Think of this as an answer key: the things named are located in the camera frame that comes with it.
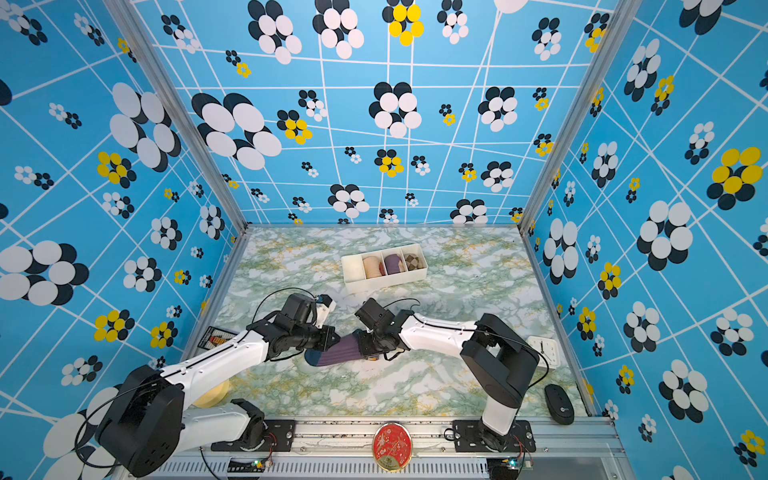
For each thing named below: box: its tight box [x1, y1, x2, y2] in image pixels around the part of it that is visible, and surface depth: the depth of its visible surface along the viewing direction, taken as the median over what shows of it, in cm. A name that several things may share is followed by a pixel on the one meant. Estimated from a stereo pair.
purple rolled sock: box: [384, 254, 403, 275], surface depth 106 cm
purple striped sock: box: [304, 329, 365, 367], surface depth 87 cm
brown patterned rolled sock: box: [404, 253, 424, 271], surface depth 105 cm
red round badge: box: [372, 422, 413, 473], surface depth 71 cm
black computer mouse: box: [544, 384, 575, 425], surface depth 77 cm
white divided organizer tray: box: [341, 243, 429, 293], surface depth 104 cm
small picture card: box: [197, 326, 240, 350], surface depth 91 cm
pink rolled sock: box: [363, 256, 382, 279], surface depth 103 cm
